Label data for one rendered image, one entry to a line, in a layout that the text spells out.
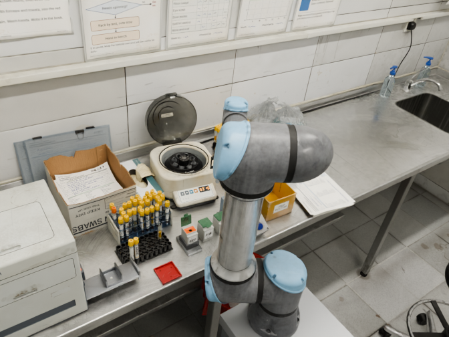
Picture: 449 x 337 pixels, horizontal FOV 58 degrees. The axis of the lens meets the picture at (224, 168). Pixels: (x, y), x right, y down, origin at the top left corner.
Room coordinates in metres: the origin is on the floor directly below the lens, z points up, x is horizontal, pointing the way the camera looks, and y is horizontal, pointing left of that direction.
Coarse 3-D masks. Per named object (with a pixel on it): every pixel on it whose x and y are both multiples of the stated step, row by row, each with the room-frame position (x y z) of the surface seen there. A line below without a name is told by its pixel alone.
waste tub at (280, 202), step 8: (280, 184) 1.27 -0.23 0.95; (272, 192) 1.30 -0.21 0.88; (280, 192) 1.26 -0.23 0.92; (288, 192) 1.23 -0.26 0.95; (264, 200) 1.15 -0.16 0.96; (272, 200) 1.25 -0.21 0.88; (280, 200) 1.15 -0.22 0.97; (288, 200) 1.18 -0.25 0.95; (264, 208) 1.14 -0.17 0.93; (272, 208) 1.13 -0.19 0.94; (280, 208) 1.16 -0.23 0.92; (288, 208) 1.18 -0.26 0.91; (264, 216) 1.13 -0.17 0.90; (272, 216) 1.14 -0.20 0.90; (280, 216) 1.17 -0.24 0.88
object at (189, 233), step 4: (188, 224) 0.99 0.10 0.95; (184, 228) 0.97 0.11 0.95; (188, 228) 0.97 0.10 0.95; (192, 228) 0.97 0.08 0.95; (184, 232) 0.95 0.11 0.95; (188, 232) 0.95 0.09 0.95; (192, 232) 0.95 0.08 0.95; (196, 232) 0.96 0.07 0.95; (184, 236) 0.95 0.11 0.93; (188, 236) 0.94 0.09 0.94; (192, 236) 0.95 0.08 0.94; (196, 236) 0.95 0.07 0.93; (184, 240) 0.95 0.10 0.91; (188, 240) 0.94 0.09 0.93; (192, 240) 0.95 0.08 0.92; (196, 240) 0.96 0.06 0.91
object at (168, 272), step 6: (168, 264) 0.87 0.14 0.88; (174, 264) 0.87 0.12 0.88; (156, 270) 0.84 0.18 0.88; (162, 270) 0.84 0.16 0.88; (168, 270) 0.84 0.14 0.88; (174, 270) 0.85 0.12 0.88; (162, 276) 0.82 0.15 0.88; (168, 276) 0.82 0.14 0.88; (174, 276) 0.82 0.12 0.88; (180, 276) 0.83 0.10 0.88; (162, 282) 0.79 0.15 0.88; (168, 282) 0.80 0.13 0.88
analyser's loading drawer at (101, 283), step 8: (128, 264) 0.82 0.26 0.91; (104, 272) 0.77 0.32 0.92; (112, 272) 0.78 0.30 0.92; (120, 272) 0.76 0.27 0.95; (128, 272) 0.79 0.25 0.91; (136, 272) 0.79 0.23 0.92; (88, 280) 0.74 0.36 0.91; (96, 280) 0.75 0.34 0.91; (104, 280) 0.73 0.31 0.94; (112, 280) 0.75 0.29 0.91; (120, 280) 0.75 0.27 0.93; (128, 280) 0.76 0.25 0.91; (88, 288) 0.71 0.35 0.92; (96, 288) 0.72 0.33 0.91; (104, 288) 0.72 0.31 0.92; (112, 288) 0.73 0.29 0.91; (88, 296) 0.69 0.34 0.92
